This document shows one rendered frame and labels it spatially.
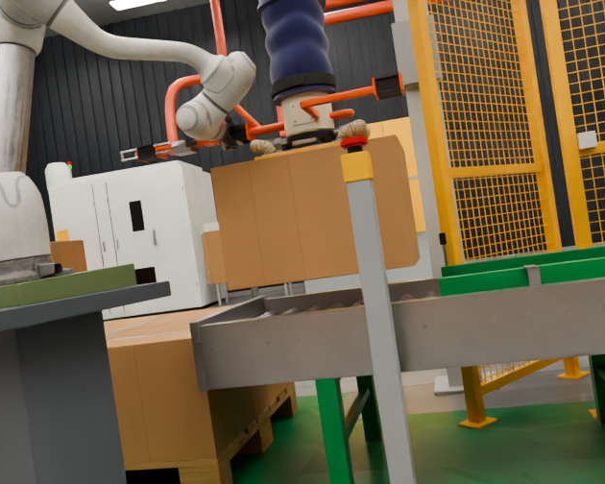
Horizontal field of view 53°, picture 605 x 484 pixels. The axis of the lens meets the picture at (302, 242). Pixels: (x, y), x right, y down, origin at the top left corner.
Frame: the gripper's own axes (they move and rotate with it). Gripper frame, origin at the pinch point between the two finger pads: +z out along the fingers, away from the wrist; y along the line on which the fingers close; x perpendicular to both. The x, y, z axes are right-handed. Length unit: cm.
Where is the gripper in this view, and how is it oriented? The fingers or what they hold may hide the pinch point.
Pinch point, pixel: (235, 135)
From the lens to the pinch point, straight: 218.1
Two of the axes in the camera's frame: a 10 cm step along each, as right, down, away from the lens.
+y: 1.5, 9.9, 0.0
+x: 9.6, -1.4, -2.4
